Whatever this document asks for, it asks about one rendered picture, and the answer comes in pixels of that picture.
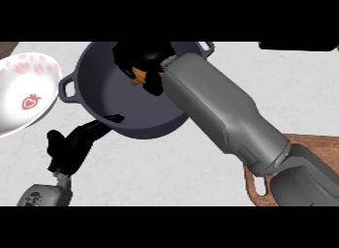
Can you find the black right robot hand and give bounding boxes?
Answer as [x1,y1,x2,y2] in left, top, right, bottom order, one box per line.
[112,42,177,97]

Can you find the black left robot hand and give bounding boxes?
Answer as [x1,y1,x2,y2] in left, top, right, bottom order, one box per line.
[46,113,126,177]

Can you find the golden brown croissant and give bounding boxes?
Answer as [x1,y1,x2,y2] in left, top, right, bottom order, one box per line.
[130,66,167,86]

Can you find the dark grey pot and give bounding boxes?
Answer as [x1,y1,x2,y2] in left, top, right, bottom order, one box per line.
[58,42,217,140]

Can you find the brown wooden cutting board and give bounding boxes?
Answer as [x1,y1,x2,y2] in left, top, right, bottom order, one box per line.
[243,133,339,207]

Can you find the white bowl with pink print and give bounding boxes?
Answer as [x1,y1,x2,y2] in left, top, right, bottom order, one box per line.
[0,52,65,141]

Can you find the black appliance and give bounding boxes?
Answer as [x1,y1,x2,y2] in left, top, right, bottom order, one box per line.
[260,42,339,52]

